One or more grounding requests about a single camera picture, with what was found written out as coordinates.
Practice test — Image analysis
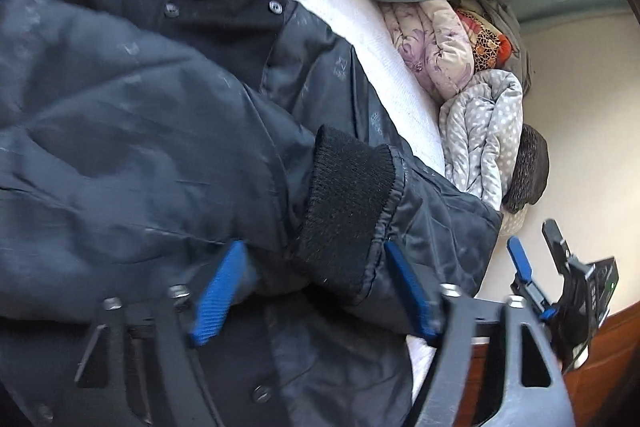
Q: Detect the orange patterned cloth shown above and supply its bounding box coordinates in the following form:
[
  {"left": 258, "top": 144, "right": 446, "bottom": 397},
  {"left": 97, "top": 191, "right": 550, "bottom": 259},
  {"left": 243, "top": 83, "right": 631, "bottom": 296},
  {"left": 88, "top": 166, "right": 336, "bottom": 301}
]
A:
[{"left": 454, "top": 4, "right": 513, "bottom": 72}]

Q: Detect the purple floral quilt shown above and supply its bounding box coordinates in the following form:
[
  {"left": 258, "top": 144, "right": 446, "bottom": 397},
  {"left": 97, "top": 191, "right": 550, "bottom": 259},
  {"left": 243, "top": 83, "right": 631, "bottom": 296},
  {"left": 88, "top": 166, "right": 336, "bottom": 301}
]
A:
[{"left": 378, "top": 0, "right": 474, "bottom": 104}]

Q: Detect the dark grey knit item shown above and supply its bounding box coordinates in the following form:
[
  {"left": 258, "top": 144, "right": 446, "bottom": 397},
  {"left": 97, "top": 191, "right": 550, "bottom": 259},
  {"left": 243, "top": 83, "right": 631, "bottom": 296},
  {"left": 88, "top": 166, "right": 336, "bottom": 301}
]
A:
[{"left": 502, "top": 124, "right": 550, "bottom": 215}]

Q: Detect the grey polka dot blanket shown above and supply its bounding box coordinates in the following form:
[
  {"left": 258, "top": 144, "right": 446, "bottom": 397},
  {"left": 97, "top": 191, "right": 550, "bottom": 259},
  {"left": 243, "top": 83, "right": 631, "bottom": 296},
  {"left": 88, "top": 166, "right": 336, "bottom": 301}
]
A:
[{"left": 439, "top": 69, "right": 523, "bottom": 210}]

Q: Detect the black padded jacket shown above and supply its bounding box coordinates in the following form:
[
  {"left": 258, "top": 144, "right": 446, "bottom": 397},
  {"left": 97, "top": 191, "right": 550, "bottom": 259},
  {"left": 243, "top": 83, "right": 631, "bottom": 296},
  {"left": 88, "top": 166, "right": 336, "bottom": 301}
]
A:
[{"left": 0, "top": 0, "right": 504, "bottom": 427}]

